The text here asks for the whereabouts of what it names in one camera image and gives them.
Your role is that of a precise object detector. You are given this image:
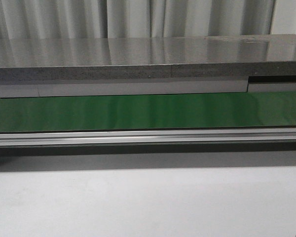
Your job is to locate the front aluminium conveyor rail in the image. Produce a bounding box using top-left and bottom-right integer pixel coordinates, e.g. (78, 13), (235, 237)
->
(0, 127), (296, 147)

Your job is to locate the rear grey conveyor rail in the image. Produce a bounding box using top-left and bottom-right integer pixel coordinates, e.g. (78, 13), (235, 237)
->
(0, 77), (248, 98)

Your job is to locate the green conveyor belt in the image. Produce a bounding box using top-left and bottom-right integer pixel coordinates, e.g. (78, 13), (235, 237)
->
(0, 92), (296, 133)

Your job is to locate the grey rail segment right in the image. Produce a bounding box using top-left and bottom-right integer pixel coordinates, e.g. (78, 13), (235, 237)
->
(247, 76), (296, 92)

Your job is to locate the white pleated curtain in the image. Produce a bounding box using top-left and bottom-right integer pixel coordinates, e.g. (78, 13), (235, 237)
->
(0, 0), (296, 39)

